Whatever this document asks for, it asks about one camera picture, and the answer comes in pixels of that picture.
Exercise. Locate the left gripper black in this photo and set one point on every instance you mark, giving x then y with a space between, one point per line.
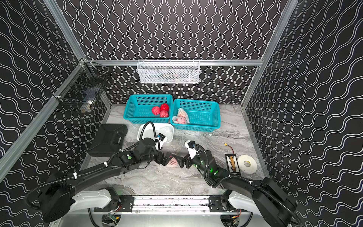
161 157

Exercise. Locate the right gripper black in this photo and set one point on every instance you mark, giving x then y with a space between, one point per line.
182 161

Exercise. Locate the netted apple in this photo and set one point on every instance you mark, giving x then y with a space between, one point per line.
172 161
156 110
179 120
183 113

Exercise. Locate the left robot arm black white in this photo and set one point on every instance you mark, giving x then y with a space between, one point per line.
55 198

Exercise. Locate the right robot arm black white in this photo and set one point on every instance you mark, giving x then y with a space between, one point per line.
271 202

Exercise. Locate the white plastic tray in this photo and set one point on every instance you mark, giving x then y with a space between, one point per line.
149 132

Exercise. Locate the right teal plastic basket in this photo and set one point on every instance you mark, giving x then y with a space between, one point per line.
203 115

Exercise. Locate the teal plastic basket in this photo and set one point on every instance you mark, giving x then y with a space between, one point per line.
138 109
203 115

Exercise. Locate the left teal plastic basket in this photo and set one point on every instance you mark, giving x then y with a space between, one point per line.
138 109

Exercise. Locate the black plastic tool case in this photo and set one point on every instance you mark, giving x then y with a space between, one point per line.
108 140

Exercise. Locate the white tape roll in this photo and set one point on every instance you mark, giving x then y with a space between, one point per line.
247 164

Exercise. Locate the object in black basket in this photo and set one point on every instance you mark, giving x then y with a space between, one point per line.
87 106

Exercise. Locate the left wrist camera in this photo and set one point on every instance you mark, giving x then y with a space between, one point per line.
162 137

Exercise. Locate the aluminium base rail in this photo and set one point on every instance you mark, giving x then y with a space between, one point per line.
165 205

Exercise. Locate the white wire wall basket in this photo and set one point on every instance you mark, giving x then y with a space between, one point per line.
168 71

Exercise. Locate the black wire wall basket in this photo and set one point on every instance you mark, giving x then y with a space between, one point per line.
88 83

